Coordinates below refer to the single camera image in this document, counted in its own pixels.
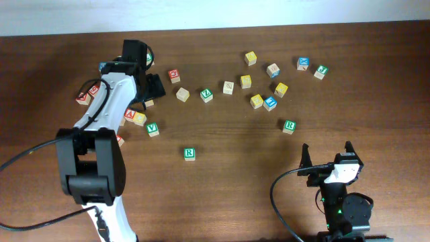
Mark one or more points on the green Z block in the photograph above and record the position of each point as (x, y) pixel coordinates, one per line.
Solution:
(206, 95)

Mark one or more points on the red M block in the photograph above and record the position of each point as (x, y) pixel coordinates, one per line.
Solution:
(83, 98)

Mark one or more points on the green r block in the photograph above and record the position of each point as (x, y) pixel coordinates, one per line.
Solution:
(289, 127)
(189, 154)

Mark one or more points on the yellow block top right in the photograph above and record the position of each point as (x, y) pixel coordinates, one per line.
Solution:
(250, 58)

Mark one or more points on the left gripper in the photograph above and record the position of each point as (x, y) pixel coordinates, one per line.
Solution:
(156, 89)

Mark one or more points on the plain wood block centre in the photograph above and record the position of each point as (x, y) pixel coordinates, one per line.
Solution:
(182, 94)

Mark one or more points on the green L block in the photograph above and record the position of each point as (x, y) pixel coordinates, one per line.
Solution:
(149, 59)

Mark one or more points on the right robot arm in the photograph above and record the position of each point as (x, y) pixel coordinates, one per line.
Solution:
(347, 214)

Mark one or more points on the wood block blue side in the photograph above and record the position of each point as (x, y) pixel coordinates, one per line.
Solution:
(273, 70)

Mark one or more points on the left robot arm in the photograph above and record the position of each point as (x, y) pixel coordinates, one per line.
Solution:
(91, 165)

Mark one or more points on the red A block lower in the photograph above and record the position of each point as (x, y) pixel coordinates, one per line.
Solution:
(129, 115)

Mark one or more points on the yellow S block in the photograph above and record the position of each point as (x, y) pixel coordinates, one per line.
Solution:
(149, 103)
(246, 81)

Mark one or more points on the green V block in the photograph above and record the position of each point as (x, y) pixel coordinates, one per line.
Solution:
(152, 129)

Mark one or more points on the red I block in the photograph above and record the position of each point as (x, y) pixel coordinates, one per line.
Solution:
(120, 140)

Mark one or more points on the red picture block centre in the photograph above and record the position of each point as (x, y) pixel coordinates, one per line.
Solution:
(174, 76)

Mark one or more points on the blue X block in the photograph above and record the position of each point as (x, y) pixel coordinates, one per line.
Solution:
(303, 63)

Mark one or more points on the blue picture block right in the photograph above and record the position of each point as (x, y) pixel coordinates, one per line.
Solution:
(270, 103)

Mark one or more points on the red 9 block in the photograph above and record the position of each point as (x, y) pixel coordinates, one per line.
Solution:
(93, 91)

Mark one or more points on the white picture block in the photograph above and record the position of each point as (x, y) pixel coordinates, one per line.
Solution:
(228, 87)

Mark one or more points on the yellow block beside A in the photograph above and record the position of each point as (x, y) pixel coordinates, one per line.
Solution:
(139, 119)

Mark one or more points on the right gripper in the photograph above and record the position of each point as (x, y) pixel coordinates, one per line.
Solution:
(317, 175)

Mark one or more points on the green J block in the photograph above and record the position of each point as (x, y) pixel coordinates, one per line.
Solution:
(320, 72)

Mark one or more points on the yellow block beside blue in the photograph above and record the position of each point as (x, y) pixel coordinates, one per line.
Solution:
(256, 101)

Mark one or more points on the blue block far left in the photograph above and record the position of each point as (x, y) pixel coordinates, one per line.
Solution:
(101, 66)

